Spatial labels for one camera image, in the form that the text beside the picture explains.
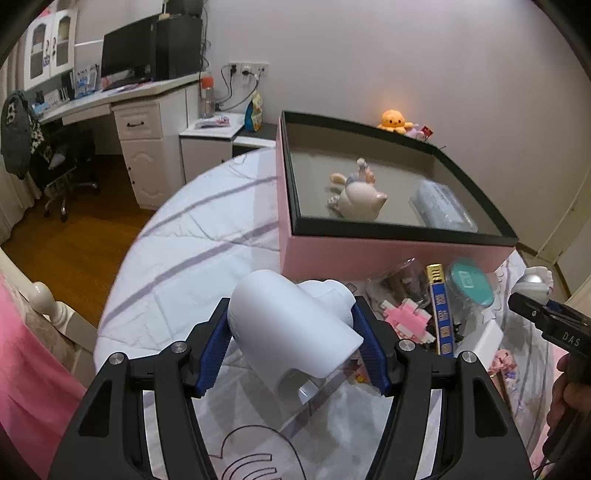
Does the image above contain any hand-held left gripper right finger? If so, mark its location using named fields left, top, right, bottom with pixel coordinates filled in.
left=351, top=295, right=546, bottom=480

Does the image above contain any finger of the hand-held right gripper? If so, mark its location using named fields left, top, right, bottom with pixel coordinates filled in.
left=508, top=292, right=556, bottom=341

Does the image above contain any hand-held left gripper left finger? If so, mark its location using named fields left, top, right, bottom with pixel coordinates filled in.
left=48, top=298, right=232, bottom=480

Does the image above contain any white astronaut lamp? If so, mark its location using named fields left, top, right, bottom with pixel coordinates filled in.
left=517, top=267, right=555, bottom=305

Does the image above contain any pink building block model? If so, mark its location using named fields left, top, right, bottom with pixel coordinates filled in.
left=381, top=298, right=437, bottom=354

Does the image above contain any round container with teal lid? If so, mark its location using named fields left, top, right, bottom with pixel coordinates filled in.
left=445, top=257, right=495, bottom=319

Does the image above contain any clear glass jar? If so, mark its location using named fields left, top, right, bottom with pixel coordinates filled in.
left=367, top=258, right=432, bottom=315

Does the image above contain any blue and gold slim box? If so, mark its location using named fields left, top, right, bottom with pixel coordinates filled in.
left=425, top=264, right=456, bottom=357

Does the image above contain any white plug-in night light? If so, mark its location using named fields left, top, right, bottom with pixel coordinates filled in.
left=228, top=270, right=365, bottom=407

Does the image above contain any pink box with black rim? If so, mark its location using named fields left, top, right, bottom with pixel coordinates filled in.
left=276, top=110, right=520, bottom=282

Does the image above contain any person's right hand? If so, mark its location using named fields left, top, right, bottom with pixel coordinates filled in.
left=547, top=354, right=591, bottom=431

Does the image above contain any white flat charger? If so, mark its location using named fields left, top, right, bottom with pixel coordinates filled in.
left=455, top=318, right=504, bottom=358

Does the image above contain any clear plastic storage case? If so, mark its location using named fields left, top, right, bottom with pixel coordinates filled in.
left=409, top=179, right=478, bottom=232

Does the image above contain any pink pig figurine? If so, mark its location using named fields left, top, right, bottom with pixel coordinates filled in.
left=327, top=158, right=389, bottom=222

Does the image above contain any pink blanket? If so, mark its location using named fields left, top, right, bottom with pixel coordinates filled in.
left=0, top=268, right=88, bottom=446

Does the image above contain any white bedside cabinet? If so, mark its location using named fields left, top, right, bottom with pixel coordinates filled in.
left=179, top=113, right=278, bottom=186

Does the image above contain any white desk with drawers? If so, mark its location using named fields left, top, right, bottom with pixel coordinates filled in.
left=28, top=73, right=209, bottom=213

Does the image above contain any low bench with black top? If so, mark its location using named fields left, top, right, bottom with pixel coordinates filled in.
left=233, top=122, right=279, bottom=149

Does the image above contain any orange octopus plush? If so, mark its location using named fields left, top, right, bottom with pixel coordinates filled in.
left=376, top=109, right=415, bottom=134

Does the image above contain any black office chair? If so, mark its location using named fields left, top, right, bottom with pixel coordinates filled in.
left=32, top=124, right=101, bottom=223

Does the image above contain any blue and yellow snack bag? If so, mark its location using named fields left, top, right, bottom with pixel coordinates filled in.
left=243, top=91, right=265, bottom=132

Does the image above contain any beige curtain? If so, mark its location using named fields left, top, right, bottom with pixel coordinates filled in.
left=0, top=157, right=43, bottom=245

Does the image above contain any clear bottle with orange cap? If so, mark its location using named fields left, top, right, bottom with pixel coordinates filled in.
left=199, top=76, right=217, bottom=118

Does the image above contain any dark grey hooded jacket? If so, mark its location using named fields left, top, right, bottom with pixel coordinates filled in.
left=0, top=90, right=41, bottom=181

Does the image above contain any blue and white carton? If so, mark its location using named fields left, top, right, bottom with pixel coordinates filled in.
left=74, top=65, right=100, bottom=97

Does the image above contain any black computer tower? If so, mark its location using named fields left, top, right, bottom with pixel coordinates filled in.
left=154, top=17, right=204, bottom=79

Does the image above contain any black computer monitor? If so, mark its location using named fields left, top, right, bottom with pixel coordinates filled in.
left=99, top=14, right=161, bottom=85

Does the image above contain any black box on tower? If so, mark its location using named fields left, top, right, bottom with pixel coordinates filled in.
left=168, top=0, right=205, bottom=19

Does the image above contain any white glass-door cabinet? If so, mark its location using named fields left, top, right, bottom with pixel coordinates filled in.
left=23, top=9, right=78, bottom=92

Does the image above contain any white bed post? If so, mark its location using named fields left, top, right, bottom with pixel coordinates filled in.
left=0, top=249, right=98, bottom=384

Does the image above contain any black power cable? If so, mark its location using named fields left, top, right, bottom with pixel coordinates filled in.
left=215, top=65, right=259, bottom=112

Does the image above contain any white wall power outlet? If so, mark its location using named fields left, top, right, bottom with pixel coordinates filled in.
left=228, top=61, right=269, bottom=77

